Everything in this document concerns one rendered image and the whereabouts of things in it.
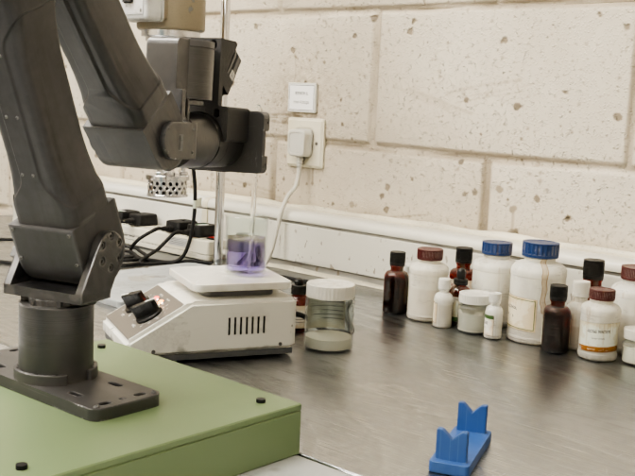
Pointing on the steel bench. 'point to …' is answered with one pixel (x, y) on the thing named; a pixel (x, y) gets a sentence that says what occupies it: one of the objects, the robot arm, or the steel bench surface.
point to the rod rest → (461, 442)
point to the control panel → (127, 323)
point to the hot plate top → (210, 276)
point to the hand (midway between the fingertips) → (257, 142)
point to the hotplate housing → (217, 325)
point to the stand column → (221, 172)
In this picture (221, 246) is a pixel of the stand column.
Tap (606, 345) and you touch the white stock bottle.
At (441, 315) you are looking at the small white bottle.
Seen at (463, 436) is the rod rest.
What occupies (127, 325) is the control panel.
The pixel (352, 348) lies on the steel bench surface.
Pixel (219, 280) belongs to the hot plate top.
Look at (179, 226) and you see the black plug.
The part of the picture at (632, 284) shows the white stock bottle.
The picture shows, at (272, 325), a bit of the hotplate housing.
